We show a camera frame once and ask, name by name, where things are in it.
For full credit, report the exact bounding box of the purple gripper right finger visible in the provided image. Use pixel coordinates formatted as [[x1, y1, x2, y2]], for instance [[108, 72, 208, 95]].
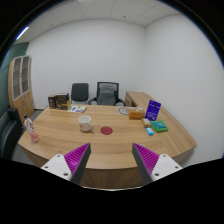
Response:
[[132, 143, 182, 185]]

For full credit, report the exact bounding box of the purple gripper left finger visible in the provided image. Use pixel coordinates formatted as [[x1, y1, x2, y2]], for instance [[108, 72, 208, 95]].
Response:
[[42, 143, 91, 185]]

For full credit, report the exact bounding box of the clear water bottle pink label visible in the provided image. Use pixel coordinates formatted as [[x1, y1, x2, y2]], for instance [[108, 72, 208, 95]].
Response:
[[24, 115, 39, 143]]

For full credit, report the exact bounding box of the small blue box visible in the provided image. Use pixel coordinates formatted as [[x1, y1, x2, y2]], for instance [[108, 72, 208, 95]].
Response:
[[146, 127, 154, 136]]

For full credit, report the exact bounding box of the green box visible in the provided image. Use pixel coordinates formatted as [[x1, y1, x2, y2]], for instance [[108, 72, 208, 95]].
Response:
[[151, 120, 168, 133]]

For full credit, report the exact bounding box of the small yellow box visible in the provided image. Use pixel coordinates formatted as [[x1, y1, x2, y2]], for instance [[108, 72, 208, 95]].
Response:
[[141, 118, 151, 127]]

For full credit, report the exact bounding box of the white ceramic mug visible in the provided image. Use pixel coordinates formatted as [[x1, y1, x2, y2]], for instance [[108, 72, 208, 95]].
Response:
[[78, 115, 92, 132]]

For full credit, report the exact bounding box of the red round coaster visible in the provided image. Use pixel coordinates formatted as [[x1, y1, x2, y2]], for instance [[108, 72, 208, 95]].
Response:
[[100, 126, 113, 135]]

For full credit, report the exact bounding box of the wooden office desk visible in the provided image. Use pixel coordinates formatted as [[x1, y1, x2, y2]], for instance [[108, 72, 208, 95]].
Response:
[[17, 91, 198, 190]]

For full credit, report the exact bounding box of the orange tissue box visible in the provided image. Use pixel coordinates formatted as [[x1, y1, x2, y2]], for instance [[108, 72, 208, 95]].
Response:
[[128, 109, 145, 120]]

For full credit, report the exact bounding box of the green white leaflet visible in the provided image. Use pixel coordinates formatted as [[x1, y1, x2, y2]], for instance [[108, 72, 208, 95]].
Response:
[[67, 106, 87, 113]]

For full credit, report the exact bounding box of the purple standing card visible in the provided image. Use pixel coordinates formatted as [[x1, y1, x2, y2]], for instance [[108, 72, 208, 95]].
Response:
[[145, 100, 161, 121]]

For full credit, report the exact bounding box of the round patterned plate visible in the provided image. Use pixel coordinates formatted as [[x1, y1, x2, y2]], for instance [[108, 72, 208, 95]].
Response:
[[118, 107, 134, 115]]

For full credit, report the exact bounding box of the dark brown box right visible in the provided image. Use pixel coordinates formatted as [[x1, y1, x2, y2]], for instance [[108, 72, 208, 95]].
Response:
[[56, 93, 71, 110]]

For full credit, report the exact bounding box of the dark brown box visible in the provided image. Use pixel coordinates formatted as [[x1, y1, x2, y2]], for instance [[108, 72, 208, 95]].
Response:
[[56, 93, 71, 110], [48, 94, 57, 109]]

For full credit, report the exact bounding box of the black chair at left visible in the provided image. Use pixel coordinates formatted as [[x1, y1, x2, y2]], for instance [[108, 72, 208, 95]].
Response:
[[0, 108, 22, 160]]

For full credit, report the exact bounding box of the dark brown box left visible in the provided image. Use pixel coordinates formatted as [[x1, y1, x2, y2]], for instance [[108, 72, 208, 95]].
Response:
[[48, 94, 57, 109]]

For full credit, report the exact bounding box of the dark grey office chair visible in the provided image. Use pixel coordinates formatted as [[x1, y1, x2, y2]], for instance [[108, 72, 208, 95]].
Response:
[[71, 83, 89, 103]]

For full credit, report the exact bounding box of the grey mesh office chair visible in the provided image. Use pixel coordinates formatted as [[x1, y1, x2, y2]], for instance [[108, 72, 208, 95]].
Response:
[[88, 82, 126, 106]]

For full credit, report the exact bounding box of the wooden glass door cabinet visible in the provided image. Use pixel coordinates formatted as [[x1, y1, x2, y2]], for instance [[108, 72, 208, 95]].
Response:
[[8, 55, 34, 122]]

